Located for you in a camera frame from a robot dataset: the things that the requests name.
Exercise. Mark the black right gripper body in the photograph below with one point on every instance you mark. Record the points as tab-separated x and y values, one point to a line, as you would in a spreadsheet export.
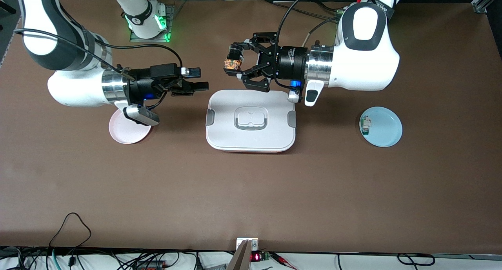
142	86

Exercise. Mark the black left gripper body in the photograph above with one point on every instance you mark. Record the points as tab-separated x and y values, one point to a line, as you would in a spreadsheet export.
292	62

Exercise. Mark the white metal bracket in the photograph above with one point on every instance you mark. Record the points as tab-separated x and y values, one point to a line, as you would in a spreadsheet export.
255	244

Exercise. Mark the light blue round plate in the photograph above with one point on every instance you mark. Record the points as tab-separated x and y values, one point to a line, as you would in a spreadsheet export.
386	127

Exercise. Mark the pink round plate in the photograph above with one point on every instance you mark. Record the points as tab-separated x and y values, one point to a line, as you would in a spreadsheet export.
129	134

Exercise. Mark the white lidded container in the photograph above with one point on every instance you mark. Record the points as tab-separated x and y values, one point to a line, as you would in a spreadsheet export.
251	133

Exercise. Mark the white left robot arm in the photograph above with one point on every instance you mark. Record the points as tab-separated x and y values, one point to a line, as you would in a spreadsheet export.
364	62

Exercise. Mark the red digit display board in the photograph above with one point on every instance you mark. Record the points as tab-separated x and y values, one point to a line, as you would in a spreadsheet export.
255	257

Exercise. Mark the white and green switch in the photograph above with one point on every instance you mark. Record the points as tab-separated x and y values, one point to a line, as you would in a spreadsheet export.
366	125

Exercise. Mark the aluminium profile bar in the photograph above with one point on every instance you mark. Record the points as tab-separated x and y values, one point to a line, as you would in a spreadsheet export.
241	258

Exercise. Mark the red clip lead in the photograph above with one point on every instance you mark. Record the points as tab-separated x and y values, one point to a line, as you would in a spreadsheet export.
284	261

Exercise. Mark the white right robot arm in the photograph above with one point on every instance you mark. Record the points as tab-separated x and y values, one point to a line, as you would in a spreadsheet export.
74	87

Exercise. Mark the orange connector block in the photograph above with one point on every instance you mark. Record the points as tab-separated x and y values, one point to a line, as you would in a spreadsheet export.
151	267

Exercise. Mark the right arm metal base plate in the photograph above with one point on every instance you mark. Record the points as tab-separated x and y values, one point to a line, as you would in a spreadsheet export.
170	15

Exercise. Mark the black and orange switch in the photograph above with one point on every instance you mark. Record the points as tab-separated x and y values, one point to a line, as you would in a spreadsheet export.
232	64

